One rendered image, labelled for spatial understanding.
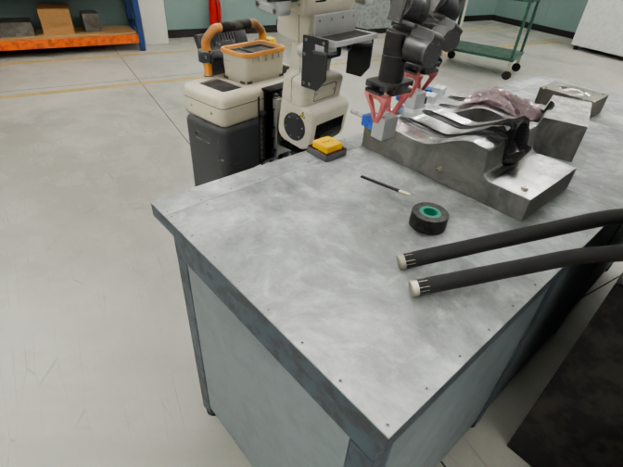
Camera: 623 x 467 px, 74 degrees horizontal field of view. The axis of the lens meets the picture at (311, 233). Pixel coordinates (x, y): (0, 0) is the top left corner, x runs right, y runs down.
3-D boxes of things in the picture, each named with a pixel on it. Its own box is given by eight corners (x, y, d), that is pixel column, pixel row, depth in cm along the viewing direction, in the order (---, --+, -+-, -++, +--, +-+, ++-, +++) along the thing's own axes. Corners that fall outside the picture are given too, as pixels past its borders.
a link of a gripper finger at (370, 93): (399, 123, 101) (407, 84, 96) (379, 130, 97) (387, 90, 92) (377, 114, 105) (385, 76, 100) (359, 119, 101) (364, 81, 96)
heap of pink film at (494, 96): (451, 109, 137) (458, 85, 132) (465, 96, 149) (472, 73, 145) (536, 129, 127) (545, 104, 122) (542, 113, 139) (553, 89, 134)
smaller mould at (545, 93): (533, 105, 164) (540, 86, 160) (549, 97, 173) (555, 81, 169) (585, 120, 153) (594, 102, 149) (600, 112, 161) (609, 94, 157)
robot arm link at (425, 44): (420, 0, 91) (396, -10, 85) (463, 10, 84) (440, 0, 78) (400, 56, 96) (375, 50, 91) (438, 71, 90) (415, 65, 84)
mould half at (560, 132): (411, 121, 142) (418, 89, 136) (435, 101, 161) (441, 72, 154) (571, 162, 123) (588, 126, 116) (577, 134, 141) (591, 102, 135)
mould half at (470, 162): (361, 145, 124) (367, 100, 116) (414, 126, 139) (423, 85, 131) (521, 221, 95) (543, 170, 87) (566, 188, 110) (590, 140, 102)
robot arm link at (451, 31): (455, 6, 116) (438, -11, 111) (483, 16, 108) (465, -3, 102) (428, 47, 120) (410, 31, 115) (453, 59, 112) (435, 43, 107)
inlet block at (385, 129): (343, 122, 109) (346, 102, 106) (356, 119, 112) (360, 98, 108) (381, 141, 101) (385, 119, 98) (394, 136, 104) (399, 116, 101)
